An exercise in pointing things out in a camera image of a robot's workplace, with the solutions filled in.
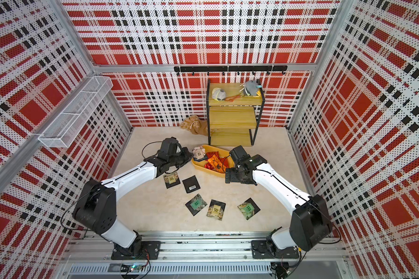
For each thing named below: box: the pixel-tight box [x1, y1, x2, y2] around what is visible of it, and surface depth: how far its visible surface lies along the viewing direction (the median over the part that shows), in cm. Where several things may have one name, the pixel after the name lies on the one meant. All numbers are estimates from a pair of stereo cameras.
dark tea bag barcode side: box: [182, 174, 201, 194], surface depth 95 cm
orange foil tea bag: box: [207, 154, 227, 174], surface depth 100 cm
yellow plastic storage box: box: [190, 145, 234, 177], surface depth 100 cm
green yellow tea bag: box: [237, 197, 262, 221], surface depth 88 cm
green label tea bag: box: [185, 193, 208, 217], surface depth 88 cm
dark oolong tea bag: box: [162, 171, 181, 189], surface depth 97 cm
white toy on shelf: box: [211, 87, 227, 102], surface depth 85 cm
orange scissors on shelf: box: [225, 92, 245, 103], surface depth 90 cm
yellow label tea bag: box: [206, 198, 227, 221], surface depth 86 cm
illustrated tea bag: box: [192, 145, 207, 162], surface depth 92 cm
